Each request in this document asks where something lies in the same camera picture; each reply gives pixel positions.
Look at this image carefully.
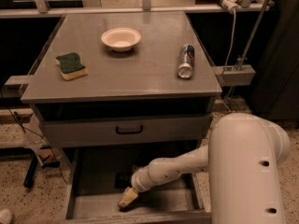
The closed grey top drawer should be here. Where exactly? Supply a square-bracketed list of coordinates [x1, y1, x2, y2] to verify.
[40, 114, 211, 147]

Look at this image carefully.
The white paper bowl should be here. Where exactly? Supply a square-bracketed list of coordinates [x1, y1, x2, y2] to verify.
[101, 27, 141, 52]

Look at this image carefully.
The green and yellow sponge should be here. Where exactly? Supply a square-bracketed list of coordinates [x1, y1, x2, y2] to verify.
[56, 52, 88, 81]

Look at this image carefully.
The silver blue drink can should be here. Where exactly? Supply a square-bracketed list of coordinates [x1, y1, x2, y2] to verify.
[178, 44, 194, 79]

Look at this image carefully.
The white object at floor corner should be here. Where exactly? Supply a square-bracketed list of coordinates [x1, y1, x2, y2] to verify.
[0, 208, 13, 224]

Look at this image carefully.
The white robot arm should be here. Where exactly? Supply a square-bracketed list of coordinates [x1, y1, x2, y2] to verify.
[119, 113, 291, 224]

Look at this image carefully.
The dark rxbar chocolate bar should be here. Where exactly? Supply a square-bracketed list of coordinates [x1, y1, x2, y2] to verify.
[115, 172, 133, 189]

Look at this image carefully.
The black drawer handle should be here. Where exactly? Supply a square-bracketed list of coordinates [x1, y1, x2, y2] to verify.
[115, 125, 144, 135]

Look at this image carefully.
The metal diagonal rod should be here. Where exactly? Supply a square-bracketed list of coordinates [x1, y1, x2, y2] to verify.
[234, 0, 270, 71]

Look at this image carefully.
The grey drawer cabinet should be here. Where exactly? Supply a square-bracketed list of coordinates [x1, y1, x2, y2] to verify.
[20, 11, 223, 224]

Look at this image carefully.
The open grey middle drawer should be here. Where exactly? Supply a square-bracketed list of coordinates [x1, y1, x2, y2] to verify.
[63, 141, 211, 224]

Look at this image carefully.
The black clamp tool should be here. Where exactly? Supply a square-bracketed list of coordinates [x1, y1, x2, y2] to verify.
[23, 144, 61, 189]

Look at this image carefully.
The grey side bracket block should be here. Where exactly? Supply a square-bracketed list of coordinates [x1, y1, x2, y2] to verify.
[212, 65, 255, 87]

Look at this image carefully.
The black thin cable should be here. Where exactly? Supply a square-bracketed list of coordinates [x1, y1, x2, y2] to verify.
[0, 91, 68, 185]

